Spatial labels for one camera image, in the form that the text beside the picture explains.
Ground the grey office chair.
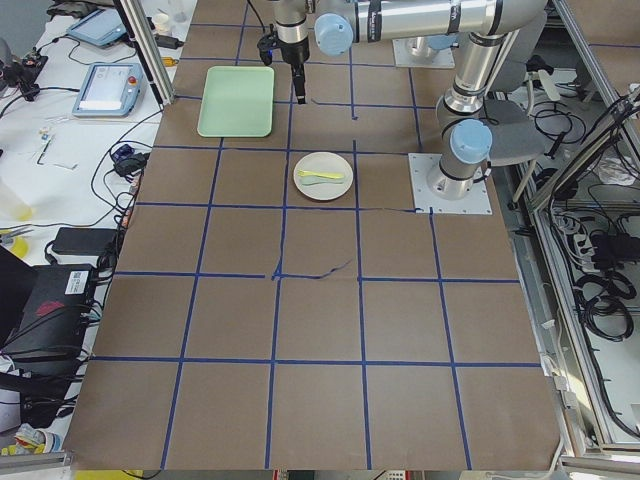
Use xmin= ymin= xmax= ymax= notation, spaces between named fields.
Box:
xmin=479 ymin=97 xmax=547 ymax=210

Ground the wrist camera blue light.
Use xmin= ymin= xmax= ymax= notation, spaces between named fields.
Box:
xmin=257 ymin=33 xmax=277 ymax=66

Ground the yellow plastic fork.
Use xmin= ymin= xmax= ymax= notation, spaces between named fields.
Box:
xmin=298 ymin=170 xmax=345 ymax=179

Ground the teach pendant near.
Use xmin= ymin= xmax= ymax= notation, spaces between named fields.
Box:
xmin=72 ymin=63 xmax=144 ymax=117

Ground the mint green tray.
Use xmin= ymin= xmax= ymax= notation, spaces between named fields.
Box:
xmin=197 ymin=66 xmax=275 ymax=138

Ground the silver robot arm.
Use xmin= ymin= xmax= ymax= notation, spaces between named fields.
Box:
xmin=274 ymin=0 xmax=316 ymax=104
xmin=314 ymin=1 xmax=546 ymax=200

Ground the black power brick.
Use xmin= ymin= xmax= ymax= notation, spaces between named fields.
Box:
xmin=51 ymin=227 xmax=116 ymax=256

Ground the black computer box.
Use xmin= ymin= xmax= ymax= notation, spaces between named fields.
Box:
xmin=1 ymin=264 xmax=97 ymax=376

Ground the white round plate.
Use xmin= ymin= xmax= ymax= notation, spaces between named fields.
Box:
xmin=292 ymin=152 xmax=353 ymax=201

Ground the brown paper table cover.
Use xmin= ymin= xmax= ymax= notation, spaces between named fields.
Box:
xmin=65 ymin=1 xmax=560 ymax=470

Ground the teach pendant far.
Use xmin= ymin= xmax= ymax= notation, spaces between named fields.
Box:
xmin=67 ymin=9 xmax=126 ymax=48

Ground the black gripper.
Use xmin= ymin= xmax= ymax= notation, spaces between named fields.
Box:
xmin=279 ymin=38 xmax=309 ymax=104

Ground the teach pendant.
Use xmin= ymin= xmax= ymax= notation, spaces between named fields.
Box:
xmin=72 ymin=63 xmax=144 ymax=117
xmin=67 ymin=9 xmax=126 ymax=48

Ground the aluminium frame post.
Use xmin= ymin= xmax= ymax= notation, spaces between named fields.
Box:
xmin=113 ymin=0 xmax=175 ymax=106

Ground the light green plastic spoon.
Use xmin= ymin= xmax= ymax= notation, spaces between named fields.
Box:
xmin=300 ymin=177 xmax=345 ymax=186

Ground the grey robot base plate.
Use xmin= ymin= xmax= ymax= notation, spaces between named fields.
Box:
xmin=408 ymin=153 xmax=492 ymax=215

